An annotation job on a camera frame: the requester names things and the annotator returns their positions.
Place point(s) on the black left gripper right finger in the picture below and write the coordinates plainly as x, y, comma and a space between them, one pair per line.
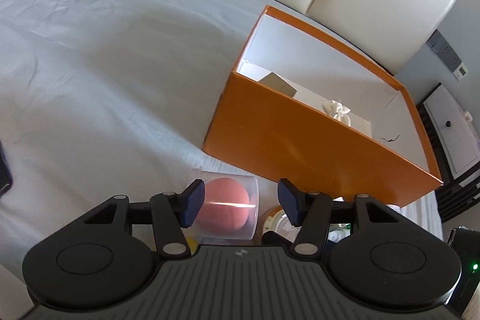
371, 253

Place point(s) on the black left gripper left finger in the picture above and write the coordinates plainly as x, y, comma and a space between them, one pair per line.
112, 252

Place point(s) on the yellow bottle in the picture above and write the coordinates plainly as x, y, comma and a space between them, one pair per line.
192, 243

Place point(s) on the round gold lidded jar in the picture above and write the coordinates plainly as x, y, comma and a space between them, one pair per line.
276, 220

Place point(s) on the white ribbon gift box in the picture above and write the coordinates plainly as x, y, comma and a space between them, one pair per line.
344, 115

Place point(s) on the small brown cardboard box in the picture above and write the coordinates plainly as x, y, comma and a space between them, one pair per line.
276, 83

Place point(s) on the white bedside cabinet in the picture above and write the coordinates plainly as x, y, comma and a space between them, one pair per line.
457, 136

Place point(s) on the orange cardboard box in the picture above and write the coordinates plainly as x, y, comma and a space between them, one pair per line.
274, 136

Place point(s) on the grey wall switch panel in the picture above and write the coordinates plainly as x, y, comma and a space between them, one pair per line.
447, 55

